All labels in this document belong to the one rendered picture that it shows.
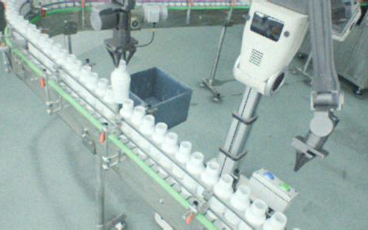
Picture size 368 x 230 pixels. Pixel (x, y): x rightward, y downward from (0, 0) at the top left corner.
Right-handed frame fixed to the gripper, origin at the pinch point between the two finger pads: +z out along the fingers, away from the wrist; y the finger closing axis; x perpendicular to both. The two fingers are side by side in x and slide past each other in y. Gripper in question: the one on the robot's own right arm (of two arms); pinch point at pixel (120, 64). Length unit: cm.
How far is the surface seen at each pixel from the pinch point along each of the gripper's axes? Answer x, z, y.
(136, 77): -39, 38, -41
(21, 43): -74, 22, 5
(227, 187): 55, 15, 2
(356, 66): 7, 100, -366
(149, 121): 19.1, 13.1, 1.5
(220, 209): 56, 24, 3
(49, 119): -140, 130, -30
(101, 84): -10.4, 13.4, 1.2
